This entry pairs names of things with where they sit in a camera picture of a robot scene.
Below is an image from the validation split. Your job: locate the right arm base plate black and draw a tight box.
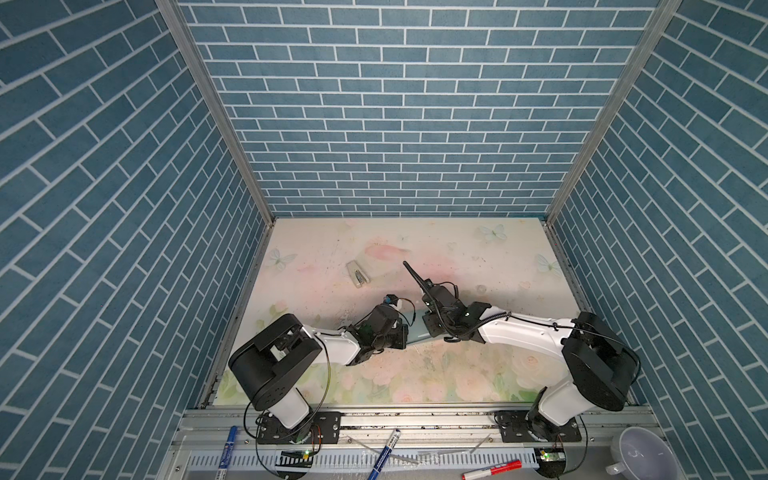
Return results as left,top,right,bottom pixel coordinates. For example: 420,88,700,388
492,409,582,443

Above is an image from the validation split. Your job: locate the teal envelope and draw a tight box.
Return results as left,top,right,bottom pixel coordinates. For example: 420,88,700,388
406,318,433,346

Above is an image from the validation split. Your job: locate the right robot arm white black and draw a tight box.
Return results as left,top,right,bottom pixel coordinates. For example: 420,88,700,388
422,282,641,441

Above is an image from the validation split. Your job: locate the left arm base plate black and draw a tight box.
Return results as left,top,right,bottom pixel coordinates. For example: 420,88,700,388
255,410,342,445

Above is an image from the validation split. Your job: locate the blue marker pen centre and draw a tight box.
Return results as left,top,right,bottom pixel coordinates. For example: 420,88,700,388
367,429,402,480

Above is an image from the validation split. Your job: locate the red marker pen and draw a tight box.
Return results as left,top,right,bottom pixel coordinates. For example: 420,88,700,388
462,460,522,480

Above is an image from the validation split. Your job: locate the blue marker pen left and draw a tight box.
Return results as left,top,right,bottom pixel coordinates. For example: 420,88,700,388
215,426,238,480

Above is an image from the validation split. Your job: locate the white slotted cable duct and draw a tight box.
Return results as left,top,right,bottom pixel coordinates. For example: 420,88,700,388
187,448,541,473

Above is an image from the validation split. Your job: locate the white cup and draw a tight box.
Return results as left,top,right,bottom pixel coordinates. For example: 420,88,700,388
605,426,680,480

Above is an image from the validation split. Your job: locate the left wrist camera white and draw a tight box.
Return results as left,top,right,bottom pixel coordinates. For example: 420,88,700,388
383,294,403,312

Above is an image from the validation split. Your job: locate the blue marker pen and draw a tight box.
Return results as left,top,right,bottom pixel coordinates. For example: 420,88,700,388
215,426,238,480
367,429,402,480

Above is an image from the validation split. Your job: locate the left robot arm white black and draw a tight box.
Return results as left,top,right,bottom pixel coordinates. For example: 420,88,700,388
228,295,409,431

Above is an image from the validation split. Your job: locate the aluminium mounting rail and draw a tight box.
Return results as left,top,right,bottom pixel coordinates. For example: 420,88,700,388
171,403,662,450

